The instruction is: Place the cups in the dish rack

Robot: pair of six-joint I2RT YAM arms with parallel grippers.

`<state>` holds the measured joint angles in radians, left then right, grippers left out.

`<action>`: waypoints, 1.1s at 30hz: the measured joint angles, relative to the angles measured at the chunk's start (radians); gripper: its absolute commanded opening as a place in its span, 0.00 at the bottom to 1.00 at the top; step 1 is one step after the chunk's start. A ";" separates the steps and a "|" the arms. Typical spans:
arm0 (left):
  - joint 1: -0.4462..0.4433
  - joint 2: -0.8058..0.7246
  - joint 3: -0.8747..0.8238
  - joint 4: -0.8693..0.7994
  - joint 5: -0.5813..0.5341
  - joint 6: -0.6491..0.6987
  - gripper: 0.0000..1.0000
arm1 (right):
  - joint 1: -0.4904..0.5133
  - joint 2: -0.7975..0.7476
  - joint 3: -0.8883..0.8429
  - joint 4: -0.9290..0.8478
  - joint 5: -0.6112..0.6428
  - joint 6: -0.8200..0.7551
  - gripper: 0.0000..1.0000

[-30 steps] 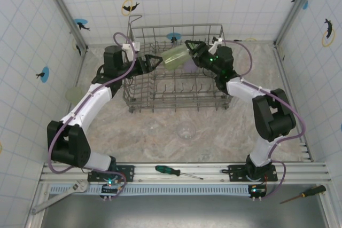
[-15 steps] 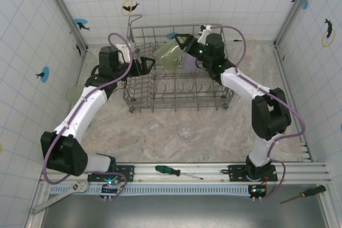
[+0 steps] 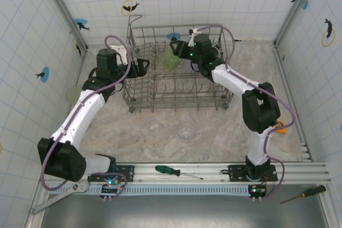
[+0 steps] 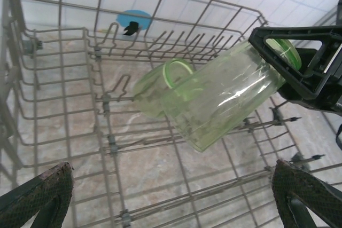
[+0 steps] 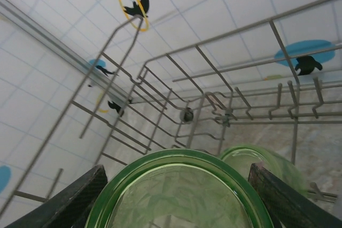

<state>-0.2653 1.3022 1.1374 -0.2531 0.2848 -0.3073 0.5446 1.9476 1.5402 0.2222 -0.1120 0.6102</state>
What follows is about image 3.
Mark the tall green glass tumbler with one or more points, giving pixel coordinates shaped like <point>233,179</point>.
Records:
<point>168,63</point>

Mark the frosted pale green cup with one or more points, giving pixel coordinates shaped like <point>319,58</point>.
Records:
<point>71,95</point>

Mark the clear round glass cup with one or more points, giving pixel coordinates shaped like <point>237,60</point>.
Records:
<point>186,130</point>

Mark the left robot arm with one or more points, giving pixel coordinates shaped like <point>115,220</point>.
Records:
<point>80,116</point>

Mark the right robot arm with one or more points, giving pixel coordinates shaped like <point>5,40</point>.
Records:
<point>260,108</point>

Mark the yellow tape measure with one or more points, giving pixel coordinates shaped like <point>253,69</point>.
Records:
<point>281,131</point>

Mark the steel adjustable wrench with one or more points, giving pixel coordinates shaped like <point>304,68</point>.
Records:
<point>53,201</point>

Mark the black yellow screwdriver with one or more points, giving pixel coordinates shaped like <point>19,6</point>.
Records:
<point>315,189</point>

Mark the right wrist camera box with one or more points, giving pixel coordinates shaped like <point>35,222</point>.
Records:
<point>193,31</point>

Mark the aluminium side rail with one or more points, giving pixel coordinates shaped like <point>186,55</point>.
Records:
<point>83,59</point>
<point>286,67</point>

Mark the aluminium frame post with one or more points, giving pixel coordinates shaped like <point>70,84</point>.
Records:
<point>64,9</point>
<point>296,9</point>

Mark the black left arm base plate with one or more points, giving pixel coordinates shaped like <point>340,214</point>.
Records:
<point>127,172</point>

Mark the aluminium mounting rail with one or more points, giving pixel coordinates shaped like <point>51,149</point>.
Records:
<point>144,169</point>

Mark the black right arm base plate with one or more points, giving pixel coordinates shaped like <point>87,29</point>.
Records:
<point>235,172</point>

